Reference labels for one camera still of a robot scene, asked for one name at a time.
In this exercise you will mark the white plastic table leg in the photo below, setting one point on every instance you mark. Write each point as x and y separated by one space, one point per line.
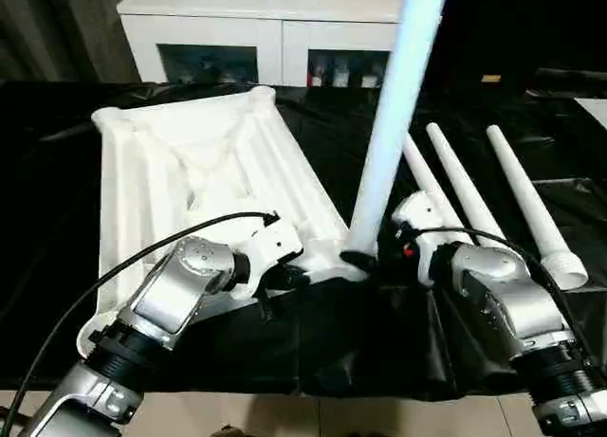
419 167
521 195
455 171
393 124

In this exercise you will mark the white glass-door cabinet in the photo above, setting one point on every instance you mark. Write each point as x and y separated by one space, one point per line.
213 15

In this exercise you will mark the white flat panel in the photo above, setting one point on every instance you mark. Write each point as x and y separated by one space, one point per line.
593 112

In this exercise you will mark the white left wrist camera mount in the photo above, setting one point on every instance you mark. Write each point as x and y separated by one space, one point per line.
280 238

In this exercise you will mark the black work mat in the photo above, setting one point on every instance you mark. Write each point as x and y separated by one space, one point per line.
355 337

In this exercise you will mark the small yellow object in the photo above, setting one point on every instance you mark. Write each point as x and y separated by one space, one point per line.
491 78

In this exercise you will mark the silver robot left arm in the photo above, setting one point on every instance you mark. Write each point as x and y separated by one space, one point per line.
166 299

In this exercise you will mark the white plastic table top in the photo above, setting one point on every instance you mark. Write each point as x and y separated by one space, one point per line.
166 171

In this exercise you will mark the grey pleated curtain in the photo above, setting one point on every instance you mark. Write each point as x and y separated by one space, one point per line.
52 24

